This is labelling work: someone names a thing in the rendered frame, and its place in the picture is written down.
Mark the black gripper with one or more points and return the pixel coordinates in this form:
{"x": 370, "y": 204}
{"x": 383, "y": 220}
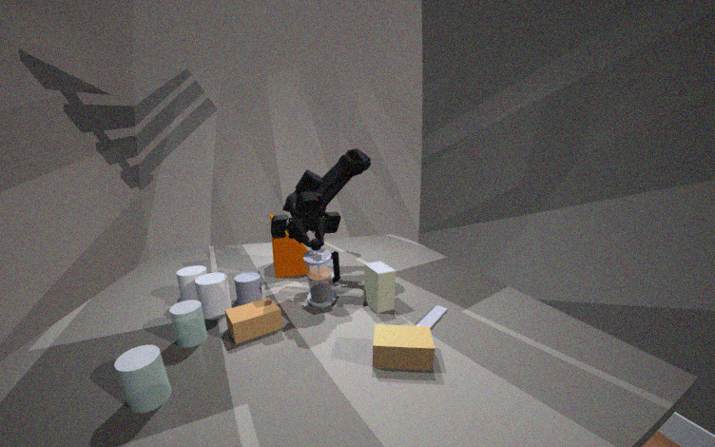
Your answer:
{"x": 306, "y": 220}

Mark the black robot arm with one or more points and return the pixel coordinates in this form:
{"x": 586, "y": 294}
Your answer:
{"x": 314, "y": 193}

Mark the french press coffee maker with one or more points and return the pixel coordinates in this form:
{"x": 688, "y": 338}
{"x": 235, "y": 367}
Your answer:
{"x": 319, "y": 274}

